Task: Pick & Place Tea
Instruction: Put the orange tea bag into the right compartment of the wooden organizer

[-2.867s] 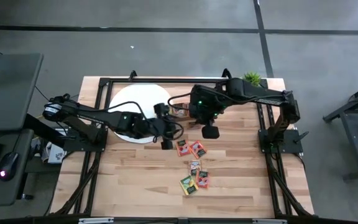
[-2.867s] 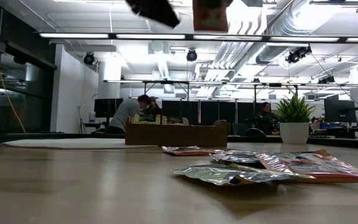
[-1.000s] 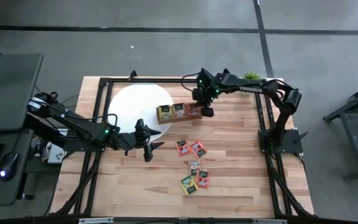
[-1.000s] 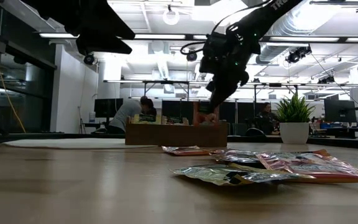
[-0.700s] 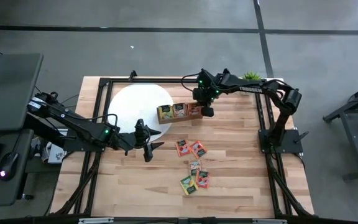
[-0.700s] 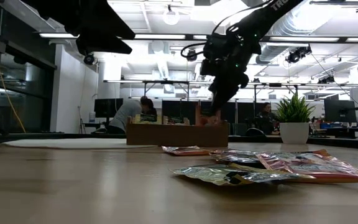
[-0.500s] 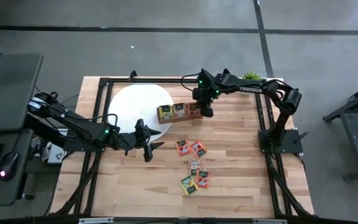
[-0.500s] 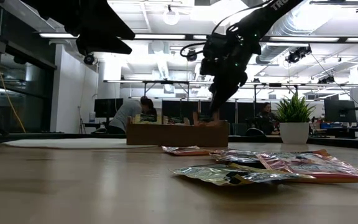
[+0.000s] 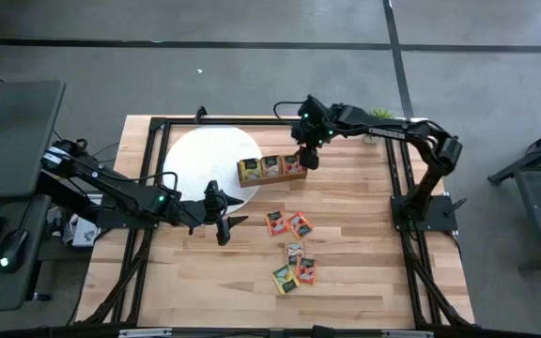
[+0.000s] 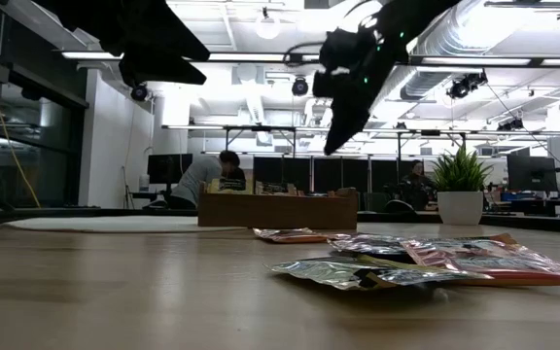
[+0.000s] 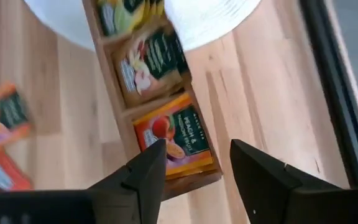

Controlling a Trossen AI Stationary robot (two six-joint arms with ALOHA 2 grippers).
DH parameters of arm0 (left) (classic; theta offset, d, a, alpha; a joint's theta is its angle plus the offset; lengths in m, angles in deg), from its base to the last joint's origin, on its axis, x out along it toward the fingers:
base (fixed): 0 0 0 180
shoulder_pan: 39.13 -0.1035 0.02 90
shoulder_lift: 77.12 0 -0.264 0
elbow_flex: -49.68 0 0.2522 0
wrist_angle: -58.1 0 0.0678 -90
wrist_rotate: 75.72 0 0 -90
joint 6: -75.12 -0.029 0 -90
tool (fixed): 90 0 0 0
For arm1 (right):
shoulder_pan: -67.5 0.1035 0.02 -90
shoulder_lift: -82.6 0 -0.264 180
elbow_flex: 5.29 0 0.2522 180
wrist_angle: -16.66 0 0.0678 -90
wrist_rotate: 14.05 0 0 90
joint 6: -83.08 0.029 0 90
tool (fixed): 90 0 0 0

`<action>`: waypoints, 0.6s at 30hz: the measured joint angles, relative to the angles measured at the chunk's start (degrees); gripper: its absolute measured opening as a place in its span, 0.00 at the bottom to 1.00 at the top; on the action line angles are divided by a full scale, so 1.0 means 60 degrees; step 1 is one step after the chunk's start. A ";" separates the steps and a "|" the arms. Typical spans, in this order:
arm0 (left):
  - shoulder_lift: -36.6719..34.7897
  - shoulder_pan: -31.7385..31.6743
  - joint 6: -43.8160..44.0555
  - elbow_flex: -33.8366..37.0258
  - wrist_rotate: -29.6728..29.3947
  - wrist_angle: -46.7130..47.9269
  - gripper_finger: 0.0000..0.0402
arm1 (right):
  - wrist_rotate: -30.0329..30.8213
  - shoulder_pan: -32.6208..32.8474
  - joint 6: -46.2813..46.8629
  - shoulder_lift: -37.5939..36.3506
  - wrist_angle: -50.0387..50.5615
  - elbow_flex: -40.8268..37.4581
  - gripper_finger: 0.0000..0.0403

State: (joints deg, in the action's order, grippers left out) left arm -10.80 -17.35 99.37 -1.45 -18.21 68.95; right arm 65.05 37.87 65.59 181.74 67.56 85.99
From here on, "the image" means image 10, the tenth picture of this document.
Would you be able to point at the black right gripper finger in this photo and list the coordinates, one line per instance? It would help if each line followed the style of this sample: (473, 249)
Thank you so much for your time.
(348, 121)

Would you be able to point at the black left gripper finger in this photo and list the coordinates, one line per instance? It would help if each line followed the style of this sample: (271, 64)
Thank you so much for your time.
(158, 70)
(163, 29)

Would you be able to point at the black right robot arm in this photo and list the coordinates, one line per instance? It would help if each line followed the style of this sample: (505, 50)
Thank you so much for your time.
(421, 19)

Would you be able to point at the black ceiling spotlight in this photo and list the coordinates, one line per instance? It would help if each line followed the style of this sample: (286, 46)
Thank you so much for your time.
(140, 94)
(300, 86)

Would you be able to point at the black desk partition panel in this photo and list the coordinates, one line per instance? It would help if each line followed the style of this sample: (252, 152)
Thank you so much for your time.
(297, 172)
(328, 175)
(378, 170)

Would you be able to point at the long linear ceiling light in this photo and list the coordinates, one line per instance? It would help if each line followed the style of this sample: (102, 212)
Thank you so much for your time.
(241, 57)

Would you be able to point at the round white pendant lamp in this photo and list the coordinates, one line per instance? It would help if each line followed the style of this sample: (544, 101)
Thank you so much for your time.
(268, 26)

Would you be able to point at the black computer monitor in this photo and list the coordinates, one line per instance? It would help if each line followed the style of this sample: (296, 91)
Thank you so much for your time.
(530, 172)
(165, 168)

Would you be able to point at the black office chair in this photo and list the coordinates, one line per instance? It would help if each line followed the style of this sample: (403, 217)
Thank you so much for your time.
(399, 206)

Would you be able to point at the white bottle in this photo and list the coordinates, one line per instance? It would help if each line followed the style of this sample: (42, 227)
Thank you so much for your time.
(144, 183)

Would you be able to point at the green plant in white pot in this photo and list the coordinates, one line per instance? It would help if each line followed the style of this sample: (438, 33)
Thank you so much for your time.
(460, 206)

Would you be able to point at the white round woven placemat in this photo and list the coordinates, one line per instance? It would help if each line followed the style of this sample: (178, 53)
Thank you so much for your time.
(100, 223)

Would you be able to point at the silver ventilation duct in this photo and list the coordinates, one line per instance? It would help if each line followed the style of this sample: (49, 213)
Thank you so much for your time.
(426, 85)

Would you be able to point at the black overhead desk frame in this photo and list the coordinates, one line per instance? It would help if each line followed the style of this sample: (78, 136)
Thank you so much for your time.
(260, 128)

